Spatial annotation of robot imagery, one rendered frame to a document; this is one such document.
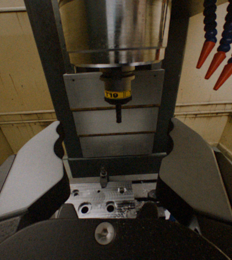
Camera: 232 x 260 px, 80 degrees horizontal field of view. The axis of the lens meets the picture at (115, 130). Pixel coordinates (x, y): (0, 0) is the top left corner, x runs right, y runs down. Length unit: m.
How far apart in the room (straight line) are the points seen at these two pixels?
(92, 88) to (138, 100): 0.24
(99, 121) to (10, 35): 0.81
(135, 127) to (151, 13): 0.66
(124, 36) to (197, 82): 1.14
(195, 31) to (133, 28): 1.05
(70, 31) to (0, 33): 1.09
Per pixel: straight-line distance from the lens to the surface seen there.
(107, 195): 0.63
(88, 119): 0.78
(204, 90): 1.35
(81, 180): 0.82
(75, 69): 0.73
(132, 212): 0.57
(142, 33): 0.20
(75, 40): 0.21
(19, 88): 1.32
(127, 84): 0.26
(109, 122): 0.78
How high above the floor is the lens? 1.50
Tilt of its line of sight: 30 degrees down
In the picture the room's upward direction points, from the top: 3 degrees counter-clockwise
